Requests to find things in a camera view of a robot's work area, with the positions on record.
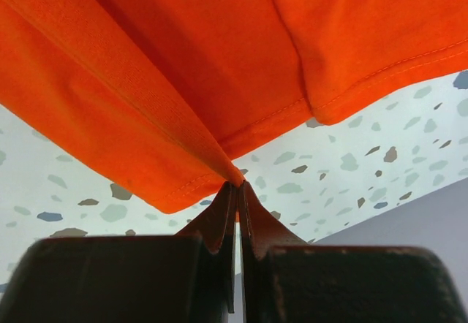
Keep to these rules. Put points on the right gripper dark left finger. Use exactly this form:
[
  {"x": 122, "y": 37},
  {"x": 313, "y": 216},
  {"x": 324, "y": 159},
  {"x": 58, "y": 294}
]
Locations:
[{"x": 185, "y": 277}]

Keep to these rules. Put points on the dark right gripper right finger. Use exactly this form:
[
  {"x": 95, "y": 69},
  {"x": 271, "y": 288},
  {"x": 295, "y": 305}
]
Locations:
[{"x": 285, "y": 279}]

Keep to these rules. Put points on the orange t-shirt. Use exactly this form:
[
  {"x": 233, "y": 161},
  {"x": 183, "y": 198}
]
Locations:
[{"x": 160, "y": 96}]

